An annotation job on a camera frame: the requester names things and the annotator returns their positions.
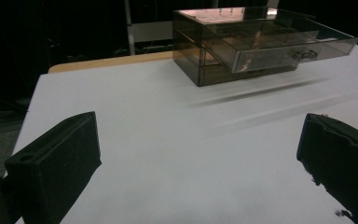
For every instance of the grey panel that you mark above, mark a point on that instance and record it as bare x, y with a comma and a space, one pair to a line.
152, 31

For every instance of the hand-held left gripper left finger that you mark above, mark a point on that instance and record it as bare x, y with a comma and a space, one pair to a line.
56, 161

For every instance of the white table mat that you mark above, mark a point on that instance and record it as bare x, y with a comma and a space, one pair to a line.
167, 149

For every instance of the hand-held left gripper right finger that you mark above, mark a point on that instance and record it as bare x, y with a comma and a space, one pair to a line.
345, 158

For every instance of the smoky clear acrylic drawer cabinet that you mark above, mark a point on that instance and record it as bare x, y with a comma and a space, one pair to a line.
186, 49

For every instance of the grey metal stand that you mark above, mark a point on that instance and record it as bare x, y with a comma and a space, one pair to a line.
130, 28

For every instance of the smoky clear acrylic open drawer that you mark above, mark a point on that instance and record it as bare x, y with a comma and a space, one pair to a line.
270, 43

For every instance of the smoky clear acrylic closed drawer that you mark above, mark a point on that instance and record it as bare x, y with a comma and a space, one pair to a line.
220, 76

